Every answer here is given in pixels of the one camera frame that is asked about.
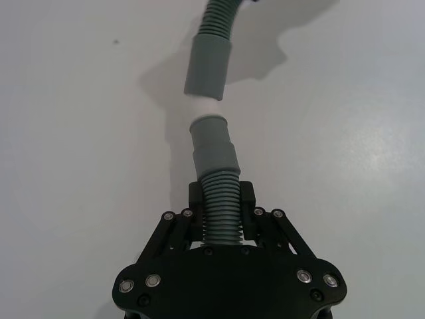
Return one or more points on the white plastic pipe connector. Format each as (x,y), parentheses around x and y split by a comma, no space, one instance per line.
(206,107)

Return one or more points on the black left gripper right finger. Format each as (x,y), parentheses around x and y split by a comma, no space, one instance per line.
(248,212)

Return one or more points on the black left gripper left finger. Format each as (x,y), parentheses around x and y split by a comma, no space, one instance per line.
(196,212)

